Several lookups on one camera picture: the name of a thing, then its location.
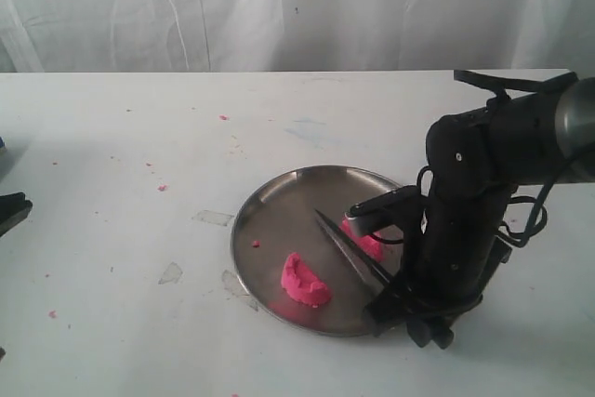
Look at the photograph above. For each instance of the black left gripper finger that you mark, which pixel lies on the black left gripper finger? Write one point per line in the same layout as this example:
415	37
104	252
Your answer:
14	208

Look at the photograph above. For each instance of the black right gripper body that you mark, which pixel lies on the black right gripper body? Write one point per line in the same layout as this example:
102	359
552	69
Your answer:
450	253

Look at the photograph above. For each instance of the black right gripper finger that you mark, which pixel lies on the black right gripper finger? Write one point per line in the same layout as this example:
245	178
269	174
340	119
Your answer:
390	308
436	329

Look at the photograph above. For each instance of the black knife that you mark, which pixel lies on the black knife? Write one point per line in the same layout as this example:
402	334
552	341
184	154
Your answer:
371	274

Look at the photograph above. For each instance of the pink dough half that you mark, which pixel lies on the pink dough half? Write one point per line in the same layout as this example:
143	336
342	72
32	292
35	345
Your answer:
370	246

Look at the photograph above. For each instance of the round steel plate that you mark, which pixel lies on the round steel plate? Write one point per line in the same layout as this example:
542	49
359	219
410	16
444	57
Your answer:
279	219

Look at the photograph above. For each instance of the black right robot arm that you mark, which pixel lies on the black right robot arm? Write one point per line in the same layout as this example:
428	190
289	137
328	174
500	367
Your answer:
492	170

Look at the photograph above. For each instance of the clear tape under plate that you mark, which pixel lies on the clear tape under plate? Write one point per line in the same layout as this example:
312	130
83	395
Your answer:
234	287

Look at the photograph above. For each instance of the clear tape piece lower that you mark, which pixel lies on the clear tape piece lower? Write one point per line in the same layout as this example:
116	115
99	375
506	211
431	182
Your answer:
171	275

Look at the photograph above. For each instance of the clear tape piece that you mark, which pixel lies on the clear tape piece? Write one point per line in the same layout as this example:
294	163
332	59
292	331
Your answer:
213	218
171	275

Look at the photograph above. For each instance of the clear tape piece upper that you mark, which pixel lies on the clear tape piece upper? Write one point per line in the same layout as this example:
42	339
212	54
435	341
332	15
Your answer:
213	218

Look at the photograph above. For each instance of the white backdrop curtain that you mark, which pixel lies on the white backdrop curtain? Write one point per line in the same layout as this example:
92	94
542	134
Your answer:
295	35

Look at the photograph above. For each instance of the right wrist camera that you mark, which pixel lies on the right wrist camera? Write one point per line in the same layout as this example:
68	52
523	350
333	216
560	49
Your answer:
402	208

